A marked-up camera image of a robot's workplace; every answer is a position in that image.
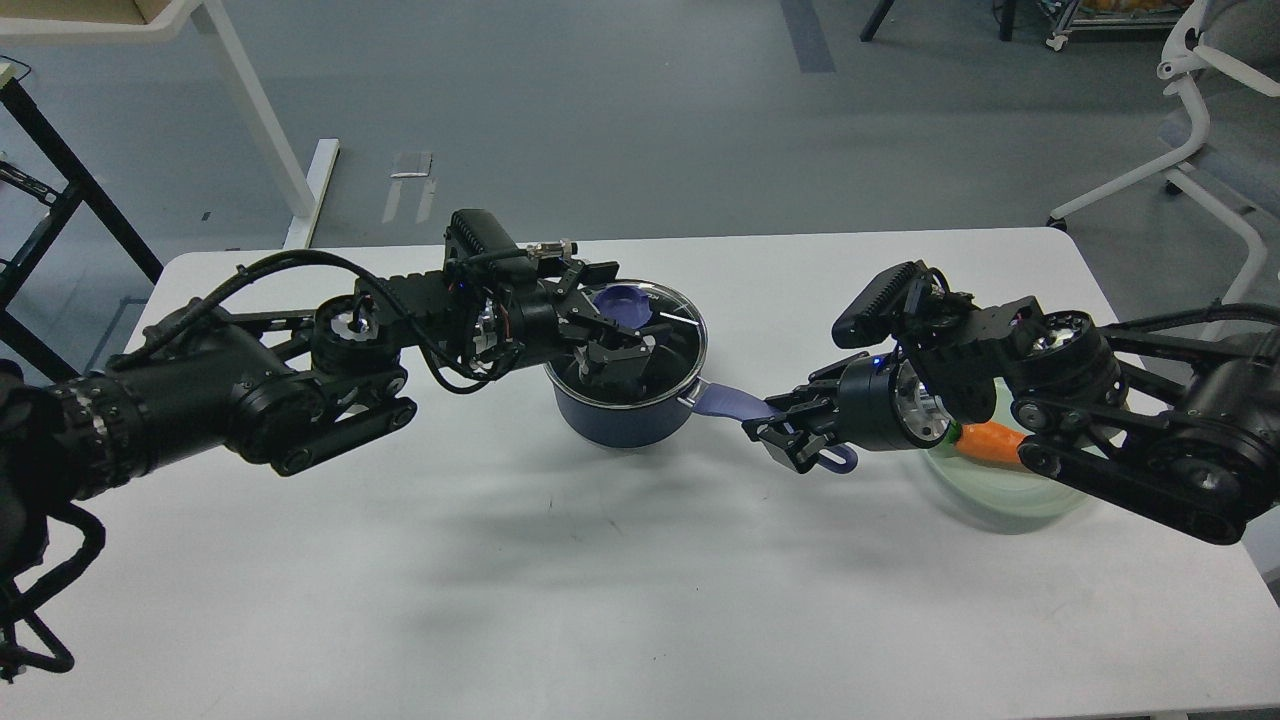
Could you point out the wheeled cart in background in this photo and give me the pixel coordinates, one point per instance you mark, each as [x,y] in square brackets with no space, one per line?
[1079,20]

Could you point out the blue saucepan with handle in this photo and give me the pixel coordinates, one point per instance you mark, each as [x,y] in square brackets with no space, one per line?
[643,426]

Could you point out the glass lid with blue knob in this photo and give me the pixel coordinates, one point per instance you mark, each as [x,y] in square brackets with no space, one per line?
[673,340]

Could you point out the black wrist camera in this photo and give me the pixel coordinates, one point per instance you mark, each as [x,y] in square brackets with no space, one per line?
[880,300]
[478,248]

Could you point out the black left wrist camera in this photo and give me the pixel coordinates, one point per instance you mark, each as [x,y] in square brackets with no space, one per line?
[478,248]

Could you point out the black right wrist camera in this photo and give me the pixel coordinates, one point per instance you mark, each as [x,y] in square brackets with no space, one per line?
[880,300]

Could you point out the pale green plate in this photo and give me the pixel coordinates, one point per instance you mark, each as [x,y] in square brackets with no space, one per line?
[1010,492]

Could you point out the white office chair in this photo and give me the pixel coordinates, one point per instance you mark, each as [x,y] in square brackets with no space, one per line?
[1220,62]

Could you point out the white table leg frame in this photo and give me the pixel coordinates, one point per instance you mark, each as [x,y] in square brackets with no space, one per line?
[152,22]

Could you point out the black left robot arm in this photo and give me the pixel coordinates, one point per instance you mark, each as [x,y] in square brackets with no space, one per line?
[293,361]

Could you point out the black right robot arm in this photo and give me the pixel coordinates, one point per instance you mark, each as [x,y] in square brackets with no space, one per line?
[1173,417]

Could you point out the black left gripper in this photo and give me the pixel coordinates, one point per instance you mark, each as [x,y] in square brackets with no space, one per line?
[535,312]

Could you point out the black metal stand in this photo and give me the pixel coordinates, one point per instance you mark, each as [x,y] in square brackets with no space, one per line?
[82,189]

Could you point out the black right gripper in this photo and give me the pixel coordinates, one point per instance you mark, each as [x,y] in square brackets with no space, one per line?
[878,402]

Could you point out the orange toy carrot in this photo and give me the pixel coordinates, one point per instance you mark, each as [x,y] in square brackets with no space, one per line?
[986,442]

